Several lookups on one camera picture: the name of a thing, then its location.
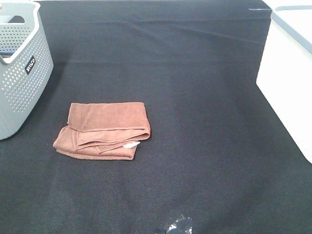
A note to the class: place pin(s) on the brown towel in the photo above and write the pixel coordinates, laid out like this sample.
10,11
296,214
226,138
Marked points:
103,131

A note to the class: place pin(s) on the black table cloth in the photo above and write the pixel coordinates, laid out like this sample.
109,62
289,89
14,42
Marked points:
217,153

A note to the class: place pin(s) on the clear crumpled plastic piece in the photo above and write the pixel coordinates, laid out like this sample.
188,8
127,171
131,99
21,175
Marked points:
182,225

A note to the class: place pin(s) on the white storage box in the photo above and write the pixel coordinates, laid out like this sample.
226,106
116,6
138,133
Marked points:
285,72

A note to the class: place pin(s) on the grey perforated plastic basket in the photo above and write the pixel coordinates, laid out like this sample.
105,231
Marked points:
25,64

